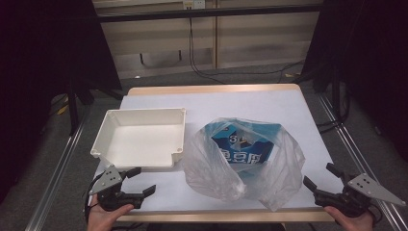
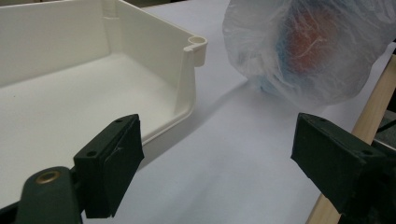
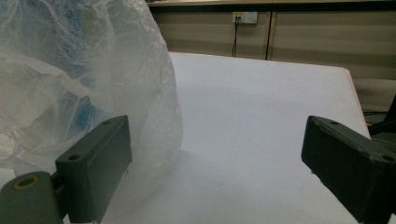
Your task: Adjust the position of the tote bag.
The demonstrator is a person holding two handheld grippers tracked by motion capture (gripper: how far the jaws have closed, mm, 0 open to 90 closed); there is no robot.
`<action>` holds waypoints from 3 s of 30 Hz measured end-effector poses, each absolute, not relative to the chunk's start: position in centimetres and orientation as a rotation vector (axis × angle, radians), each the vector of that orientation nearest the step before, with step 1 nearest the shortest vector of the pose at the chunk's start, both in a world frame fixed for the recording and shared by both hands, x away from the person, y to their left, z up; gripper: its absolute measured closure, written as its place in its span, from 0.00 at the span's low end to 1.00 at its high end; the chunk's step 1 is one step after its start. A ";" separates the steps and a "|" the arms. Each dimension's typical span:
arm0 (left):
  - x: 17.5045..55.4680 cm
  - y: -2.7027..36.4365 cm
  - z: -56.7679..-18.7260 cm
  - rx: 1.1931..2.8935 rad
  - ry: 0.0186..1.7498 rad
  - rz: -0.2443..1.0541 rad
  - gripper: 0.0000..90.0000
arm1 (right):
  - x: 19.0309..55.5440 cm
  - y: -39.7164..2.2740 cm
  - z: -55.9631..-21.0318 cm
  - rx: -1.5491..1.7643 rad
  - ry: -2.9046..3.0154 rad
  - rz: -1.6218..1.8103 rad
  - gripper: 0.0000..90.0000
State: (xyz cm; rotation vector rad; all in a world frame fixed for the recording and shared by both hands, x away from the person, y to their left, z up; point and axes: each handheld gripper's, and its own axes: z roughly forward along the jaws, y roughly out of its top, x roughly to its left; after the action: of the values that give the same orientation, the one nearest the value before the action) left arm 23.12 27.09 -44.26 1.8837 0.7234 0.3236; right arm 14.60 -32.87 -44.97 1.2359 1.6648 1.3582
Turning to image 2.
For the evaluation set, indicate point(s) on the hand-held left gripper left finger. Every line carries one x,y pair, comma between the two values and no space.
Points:
107,168

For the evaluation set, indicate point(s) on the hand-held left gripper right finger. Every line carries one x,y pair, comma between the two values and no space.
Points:
336,161

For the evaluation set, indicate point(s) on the white plastic bin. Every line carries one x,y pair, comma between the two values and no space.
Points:
77,93

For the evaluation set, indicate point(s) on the translucent white plastic bag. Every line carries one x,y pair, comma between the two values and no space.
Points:
249,34

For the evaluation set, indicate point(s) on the white table sheet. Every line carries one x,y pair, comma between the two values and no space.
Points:
224,161

